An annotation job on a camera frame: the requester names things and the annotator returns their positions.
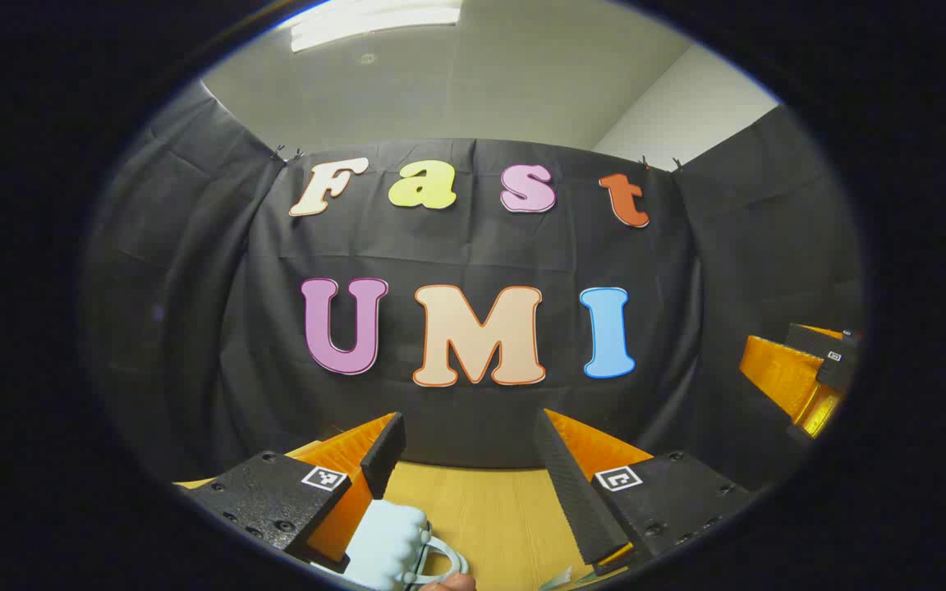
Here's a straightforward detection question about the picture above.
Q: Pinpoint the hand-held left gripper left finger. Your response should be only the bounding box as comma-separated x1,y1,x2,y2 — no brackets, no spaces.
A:
173,412,406,575

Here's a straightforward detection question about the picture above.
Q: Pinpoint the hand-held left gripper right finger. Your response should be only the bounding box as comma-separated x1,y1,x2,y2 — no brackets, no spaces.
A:
532,408,760,577

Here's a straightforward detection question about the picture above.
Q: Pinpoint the white blue cream tube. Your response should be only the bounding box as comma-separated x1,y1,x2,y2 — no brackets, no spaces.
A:
539,566,597,591

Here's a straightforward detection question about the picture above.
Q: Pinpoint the light blue suitcase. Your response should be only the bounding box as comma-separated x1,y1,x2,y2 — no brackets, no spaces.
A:
309,499,472,591

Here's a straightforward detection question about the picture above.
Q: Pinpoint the ceiling light panel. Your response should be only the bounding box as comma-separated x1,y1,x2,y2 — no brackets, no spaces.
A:
288,0,464,54

